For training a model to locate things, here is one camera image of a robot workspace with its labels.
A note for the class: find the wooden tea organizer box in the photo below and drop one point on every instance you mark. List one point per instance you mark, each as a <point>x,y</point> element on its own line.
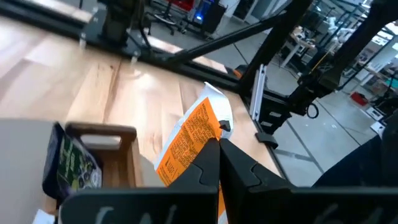
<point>121,161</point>

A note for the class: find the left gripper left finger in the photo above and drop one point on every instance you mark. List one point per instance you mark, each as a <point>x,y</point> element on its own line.
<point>140,208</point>

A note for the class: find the black corner bracket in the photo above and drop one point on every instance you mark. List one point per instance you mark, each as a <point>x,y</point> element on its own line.
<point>266,139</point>

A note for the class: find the black computer tower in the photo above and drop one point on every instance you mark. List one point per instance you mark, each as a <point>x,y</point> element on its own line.
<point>211,15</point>

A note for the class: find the white orange tea packet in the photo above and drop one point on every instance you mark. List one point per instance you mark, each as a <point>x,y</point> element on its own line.
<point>43,217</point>

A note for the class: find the orange clamp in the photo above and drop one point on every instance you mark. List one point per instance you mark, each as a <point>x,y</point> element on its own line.
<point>237,73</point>

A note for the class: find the black tea packet green print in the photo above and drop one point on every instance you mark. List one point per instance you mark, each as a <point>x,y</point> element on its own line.
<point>74,165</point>

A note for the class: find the black office chair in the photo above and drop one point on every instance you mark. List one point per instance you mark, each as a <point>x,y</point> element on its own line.
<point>168,17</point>

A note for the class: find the silver aluminium post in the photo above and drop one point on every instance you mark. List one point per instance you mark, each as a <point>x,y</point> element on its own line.
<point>258,93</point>

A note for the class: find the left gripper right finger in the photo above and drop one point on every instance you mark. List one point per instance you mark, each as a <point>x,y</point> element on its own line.
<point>295,205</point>

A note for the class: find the small red box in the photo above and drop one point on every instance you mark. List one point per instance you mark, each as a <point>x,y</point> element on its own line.
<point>359,98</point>

